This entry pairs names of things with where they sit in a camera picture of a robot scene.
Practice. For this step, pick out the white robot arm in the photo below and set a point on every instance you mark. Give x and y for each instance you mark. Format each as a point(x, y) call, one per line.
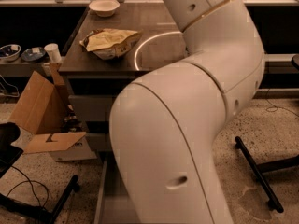
point(163, 124)

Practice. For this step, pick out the top grey drawer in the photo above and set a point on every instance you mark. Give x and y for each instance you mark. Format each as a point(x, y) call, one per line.
point(91, 107)

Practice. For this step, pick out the middle grey drawer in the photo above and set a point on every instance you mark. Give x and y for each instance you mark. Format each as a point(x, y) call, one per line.
point(99, 142)

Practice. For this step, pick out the grey drawer cabinet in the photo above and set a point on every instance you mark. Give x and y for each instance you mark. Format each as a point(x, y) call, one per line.
point(161, 44)

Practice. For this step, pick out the yellow crumpled chip bag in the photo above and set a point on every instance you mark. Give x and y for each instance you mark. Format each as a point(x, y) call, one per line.
point(109, 43)

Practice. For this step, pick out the bottom open grey drawer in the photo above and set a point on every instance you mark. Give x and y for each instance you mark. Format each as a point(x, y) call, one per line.
point(114, 205)

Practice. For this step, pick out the white bowl on counter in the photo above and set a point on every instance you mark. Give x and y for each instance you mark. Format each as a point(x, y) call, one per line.
point(104, 8)

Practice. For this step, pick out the brown cardboard box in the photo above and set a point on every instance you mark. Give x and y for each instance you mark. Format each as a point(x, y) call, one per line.
point(44, 110)

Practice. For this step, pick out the white paper cup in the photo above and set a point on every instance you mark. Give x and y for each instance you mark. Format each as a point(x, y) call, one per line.
point(52, 50)

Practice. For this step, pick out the blue bowl right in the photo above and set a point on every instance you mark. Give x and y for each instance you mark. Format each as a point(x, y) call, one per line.
point(33, 55)

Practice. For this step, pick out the blue bowl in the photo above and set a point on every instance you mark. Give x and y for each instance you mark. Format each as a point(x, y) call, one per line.
point(33, 55)
point(10, 53)

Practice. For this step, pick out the black stand leg right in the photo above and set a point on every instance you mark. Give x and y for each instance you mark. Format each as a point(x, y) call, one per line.
point(258, 169)

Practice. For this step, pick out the grey side shelf right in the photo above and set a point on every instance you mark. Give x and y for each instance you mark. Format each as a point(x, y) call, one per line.
point(278, 60)

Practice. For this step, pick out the grey side shelf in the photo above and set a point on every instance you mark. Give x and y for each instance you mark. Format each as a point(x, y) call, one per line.
point(278, 60)
point(21, 68)

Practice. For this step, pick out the grey side shelf left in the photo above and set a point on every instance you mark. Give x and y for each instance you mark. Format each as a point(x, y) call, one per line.
point(21, 68)

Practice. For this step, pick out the black chair seat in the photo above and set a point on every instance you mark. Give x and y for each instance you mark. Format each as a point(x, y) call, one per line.
point(9, 133)

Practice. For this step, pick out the blue bowl left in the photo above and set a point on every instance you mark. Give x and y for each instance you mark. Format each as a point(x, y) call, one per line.
point(10, 53)

